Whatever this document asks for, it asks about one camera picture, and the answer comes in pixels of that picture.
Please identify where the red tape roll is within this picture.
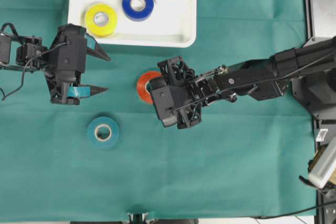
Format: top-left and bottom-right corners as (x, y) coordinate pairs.
(136, 71), (162, 105)

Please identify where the white plastic tray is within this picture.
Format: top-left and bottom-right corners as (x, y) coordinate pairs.
(68, 0), (197, 48)

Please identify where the blue tape roll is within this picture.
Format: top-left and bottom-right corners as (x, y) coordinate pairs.
(122, 0), (154, 22)

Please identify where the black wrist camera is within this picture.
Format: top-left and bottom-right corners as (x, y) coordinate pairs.
(49, 24), (87, 84)
(150, 77), (197, 129)

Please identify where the white perforated electronics box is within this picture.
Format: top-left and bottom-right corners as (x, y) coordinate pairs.
(308, 137), (335, 189)

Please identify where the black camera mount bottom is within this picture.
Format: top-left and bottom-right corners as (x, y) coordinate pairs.
(128, 212), (148, 224)

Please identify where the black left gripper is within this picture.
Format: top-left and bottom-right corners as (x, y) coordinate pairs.
(43, 33), (111, 105)

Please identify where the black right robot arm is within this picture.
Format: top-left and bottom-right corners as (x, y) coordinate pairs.
(150, 38), (335, 129)

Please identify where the yellow tape roll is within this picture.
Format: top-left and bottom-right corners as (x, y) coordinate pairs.
(85, 4), (118, 37)

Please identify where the black left camera cable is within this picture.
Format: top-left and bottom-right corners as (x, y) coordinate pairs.
(0, 41), (70, 101)

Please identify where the green table cloth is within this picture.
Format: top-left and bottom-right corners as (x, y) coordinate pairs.
(1, 0), (316, 222)

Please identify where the teal tape roll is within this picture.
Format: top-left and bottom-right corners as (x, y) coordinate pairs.
(86, 116), (120, 149)

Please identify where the black cable bottom right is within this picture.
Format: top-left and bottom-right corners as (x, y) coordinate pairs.
(251, 199), (336, 219)

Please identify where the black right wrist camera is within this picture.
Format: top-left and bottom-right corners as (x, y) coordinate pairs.
(150, 77), (197, 129)

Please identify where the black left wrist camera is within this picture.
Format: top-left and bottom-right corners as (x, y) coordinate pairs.
(49, 24), (87, 84)

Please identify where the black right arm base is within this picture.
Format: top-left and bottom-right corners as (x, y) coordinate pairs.
(290, 37), (336, 120)

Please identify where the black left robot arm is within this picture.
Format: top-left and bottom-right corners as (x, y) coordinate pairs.
(1, 23), (111, 105)

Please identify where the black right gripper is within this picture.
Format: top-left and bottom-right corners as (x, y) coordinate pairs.
(157, 57), (218, 126)

